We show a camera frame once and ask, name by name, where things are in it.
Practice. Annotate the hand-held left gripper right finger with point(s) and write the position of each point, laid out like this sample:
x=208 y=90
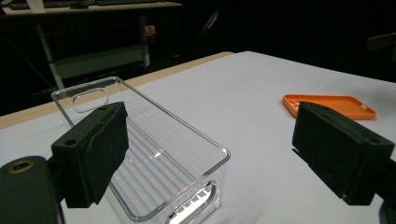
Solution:
x=339 y=149

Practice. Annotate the red and white sticker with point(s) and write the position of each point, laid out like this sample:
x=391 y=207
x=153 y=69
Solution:
x=150 y=30

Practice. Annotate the white-framed wooden desk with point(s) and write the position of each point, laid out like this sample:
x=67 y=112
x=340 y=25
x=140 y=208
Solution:
x=93 y=60

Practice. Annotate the orange phone case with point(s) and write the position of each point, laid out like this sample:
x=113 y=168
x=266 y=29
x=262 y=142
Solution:
x=342 y=105

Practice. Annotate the clear plastic storage bin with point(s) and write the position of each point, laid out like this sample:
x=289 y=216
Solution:
x=162 y=149

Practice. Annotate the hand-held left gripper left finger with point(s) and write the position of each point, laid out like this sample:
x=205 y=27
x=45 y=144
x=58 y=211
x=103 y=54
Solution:
x=90 y=155

